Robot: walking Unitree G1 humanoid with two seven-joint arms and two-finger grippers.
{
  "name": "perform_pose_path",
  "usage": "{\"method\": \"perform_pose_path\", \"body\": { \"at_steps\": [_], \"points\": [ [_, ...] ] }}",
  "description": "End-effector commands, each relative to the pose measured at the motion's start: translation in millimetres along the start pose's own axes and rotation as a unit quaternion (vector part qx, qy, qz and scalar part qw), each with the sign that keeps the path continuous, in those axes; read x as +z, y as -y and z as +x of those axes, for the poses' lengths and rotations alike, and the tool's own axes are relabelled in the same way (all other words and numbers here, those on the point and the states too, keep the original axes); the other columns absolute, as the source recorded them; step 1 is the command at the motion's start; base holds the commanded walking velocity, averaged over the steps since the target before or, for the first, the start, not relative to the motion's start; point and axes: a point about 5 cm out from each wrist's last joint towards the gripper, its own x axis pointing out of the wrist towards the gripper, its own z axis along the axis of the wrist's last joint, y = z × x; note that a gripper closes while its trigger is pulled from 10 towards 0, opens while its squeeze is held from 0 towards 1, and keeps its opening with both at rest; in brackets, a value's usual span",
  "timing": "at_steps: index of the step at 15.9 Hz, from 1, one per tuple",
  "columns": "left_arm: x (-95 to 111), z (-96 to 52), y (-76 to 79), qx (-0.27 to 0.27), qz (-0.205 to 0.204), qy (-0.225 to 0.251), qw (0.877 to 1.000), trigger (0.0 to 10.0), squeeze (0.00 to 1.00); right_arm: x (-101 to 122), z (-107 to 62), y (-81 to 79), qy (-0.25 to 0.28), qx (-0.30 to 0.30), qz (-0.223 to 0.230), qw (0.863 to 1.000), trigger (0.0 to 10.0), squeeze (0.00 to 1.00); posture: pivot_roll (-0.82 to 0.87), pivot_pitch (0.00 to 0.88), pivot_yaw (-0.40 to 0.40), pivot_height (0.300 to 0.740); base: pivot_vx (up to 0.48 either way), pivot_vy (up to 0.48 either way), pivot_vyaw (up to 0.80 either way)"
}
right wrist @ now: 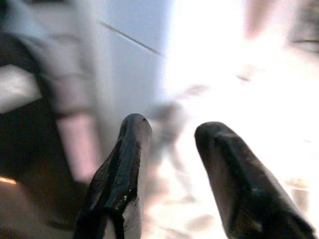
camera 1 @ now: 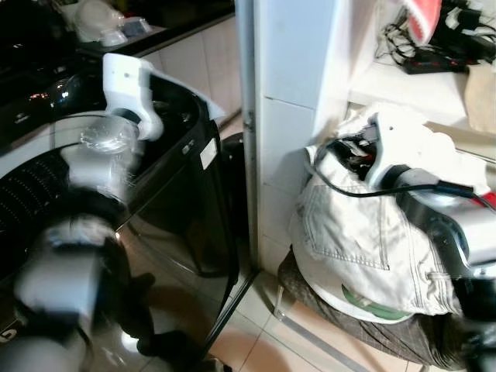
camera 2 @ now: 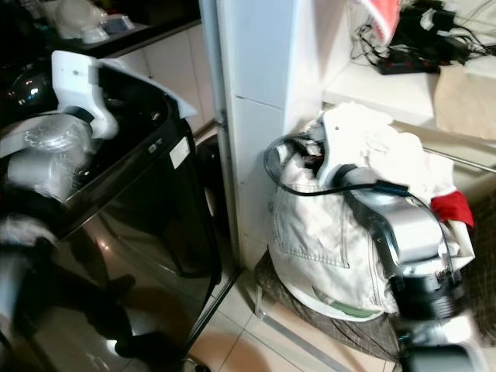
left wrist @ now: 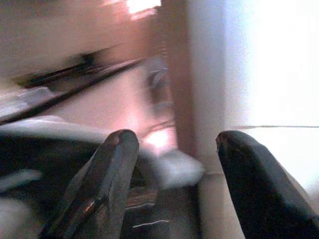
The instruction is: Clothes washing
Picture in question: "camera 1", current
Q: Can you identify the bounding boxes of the white shelf unit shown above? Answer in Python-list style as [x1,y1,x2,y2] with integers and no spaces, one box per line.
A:
[246,0,496,274]

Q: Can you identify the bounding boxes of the green garment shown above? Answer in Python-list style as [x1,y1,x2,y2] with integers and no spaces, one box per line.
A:
[341,285,413,323]

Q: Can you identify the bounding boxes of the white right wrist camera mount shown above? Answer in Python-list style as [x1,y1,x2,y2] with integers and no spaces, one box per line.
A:
[363,108,414,189]

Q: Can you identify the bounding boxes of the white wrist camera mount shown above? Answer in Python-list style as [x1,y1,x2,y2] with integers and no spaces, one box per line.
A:
[363,108,414,189]
[102,53,165,141]

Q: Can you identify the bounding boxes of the black top-loading washing machine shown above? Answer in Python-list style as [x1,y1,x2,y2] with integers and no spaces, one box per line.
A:
[0,54,241,372]

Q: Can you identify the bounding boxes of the black charger with cables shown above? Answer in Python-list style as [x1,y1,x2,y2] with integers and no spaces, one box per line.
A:
[444,0,496,57]

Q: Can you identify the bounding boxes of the black power strip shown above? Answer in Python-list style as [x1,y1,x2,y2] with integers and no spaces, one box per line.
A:
[401,48,470,76]

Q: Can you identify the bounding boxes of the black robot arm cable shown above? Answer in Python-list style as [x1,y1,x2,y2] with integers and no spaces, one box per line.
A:
[313,142,475,199]

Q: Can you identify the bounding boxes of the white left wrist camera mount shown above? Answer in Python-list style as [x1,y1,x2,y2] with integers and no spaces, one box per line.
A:
[102,53,165,141]

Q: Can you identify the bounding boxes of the dark plaid laundry basket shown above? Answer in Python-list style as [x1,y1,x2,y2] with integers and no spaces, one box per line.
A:
[277,250,483,370]

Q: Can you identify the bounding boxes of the white label sticker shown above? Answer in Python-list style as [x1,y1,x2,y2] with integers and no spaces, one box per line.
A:
[199,141,219,169]

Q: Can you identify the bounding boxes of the clear plastic bag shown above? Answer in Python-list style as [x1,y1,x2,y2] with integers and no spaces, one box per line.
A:
[74,0,153,47]

